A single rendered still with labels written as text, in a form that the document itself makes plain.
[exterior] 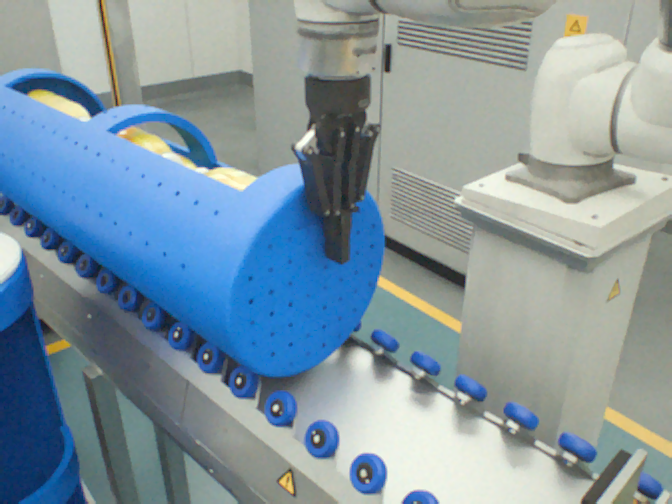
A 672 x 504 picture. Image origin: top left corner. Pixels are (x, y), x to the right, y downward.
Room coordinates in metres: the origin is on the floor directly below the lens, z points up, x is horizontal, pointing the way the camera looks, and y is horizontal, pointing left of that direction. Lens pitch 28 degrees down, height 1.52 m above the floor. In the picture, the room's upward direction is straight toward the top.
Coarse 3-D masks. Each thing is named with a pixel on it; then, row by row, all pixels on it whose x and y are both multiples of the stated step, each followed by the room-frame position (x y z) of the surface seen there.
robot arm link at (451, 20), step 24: (384, 0) 0.63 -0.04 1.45; (408, 0) 0.60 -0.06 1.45; (432, 0) 0.58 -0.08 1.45; (456, 0) 0.57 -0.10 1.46; (480, 0) 0.56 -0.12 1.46; (504, 0) 0.55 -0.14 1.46; (528, 0) 0.55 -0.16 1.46; (552, 0) 0.56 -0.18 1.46; (432, 24) 0.62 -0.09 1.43; (456, 24) 0.60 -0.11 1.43; (480, 24) 0.58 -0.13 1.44; (504, 24) 0.58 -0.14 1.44
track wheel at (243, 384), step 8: (240, 368) 0.68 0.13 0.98; (232, 376) 0.68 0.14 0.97; (240, 376) 0.67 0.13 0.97; (248, 376) 0.67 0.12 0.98; (256, 376) 0.67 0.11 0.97; (232, 384) 0.67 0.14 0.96; (240, 384) 0.67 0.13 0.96; (248, 384) 0.66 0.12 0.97; (256, 384) 0.66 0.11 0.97; (232, 392) 0.66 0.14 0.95; (240, 392) 0.66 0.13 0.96; (248, 392) 0.65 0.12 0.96
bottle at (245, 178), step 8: (224, 168) 0.86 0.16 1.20; (232, 168) 0.86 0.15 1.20; (208, 176) 0.85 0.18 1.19; (216, 176) 0.84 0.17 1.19; (224, 176) 0.83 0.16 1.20; (232, 176) 0.83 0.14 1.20; (240, 176) 0.82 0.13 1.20; (248, 176) 0.82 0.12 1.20; (232, 184) 0.81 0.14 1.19; (240, 184) 0.80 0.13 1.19; (248, 184) 0.80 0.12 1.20
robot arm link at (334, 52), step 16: (304, 32) 0.69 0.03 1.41; (320, 32) 0.68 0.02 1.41; (336, 32) 0.68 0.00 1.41; (352, 32) 0.68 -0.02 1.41; (368, 32) 0.69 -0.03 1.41; (304, 48) 0.69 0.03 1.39; (320, 48) 0.68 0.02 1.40; (336, 48) 0.68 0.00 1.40; (352, 48) 0.68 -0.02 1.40; (368, 48) 0.69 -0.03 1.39; (304, 64) 0.69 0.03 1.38; (320, 64) 0.68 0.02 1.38; (336, 64) 0.68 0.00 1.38; (352, 64) 0.68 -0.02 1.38; (368, 64) 0.69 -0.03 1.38; (336, 80) 0.69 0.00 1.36
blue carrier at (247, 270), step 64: (0, 128) 1.13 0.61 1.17; (64, 128) 1.01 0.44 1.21; (192, 128) 1.07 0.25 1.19; (0, 192) 1.19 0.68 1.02; (64, 192) 0.93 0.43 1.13; (128, 192) 0.82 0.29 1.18; (192, 192) 0.75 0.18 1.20; (256, 192) 0.71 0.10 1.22; (128, 256) 0.78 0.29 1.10; (192, 256) 0.68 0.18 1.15; (256, 256) 0.65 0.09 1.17; (320, 256) 0.72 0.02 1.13; (192, 320) 0.68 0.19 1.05; (256, 320) 0.65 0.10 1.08; (320, 320) 0.72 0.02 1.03
